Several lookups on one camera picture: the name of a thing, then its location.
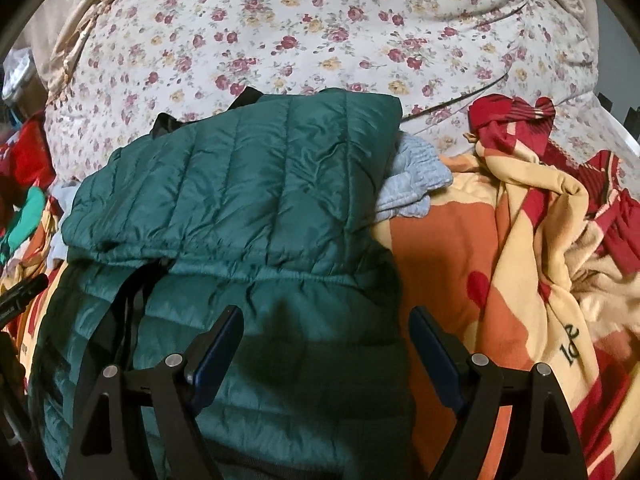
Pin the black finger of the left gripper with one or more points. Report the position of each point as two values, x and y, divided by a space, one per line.
15 301

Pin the teal green garment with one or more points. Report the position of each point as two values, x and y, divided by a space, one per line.
23 223

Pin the white floral quilt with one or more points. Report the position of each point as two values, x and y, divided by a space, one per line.
135 59

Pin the red garment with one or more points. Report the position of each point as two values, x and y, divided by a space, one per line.
24 164

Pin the dark red striped cloth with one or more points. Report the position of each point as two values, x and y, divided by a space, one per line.
511 126

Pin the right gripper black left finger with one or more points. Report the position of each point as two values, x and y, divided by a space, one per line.
109 439

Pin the light blue fleece garment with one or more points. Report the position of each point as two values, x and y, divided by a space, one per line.
413 174

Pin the orange yellow red blanket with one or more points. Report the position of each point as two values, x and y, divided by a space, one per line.
516 262

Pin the metal pot with plastic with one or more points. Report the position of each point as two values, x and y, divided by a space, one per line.
22 89

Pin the dark green puffer jacket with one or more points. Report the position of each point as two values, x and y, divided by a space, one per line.
266 207

